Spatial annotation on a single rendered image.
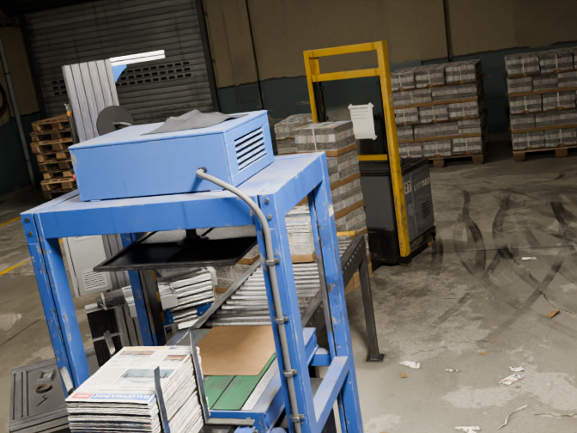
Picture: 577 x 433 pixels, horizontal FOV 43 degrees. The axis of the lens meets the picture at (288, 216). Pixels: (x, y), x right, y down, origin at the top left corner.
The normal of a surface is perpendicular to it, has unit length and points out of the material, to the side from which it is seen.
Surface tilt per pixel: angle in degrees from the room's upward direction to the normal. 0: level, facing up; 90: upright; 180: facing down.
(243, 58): 90
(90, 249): 90
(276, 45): 90
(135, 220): 90
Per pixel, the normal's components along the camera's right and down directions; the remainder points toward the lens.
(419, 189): 0.80, 0.03
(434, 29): -0.29, 0.28
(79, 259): 0.33, 0.18
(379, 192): -0.58, 0.28
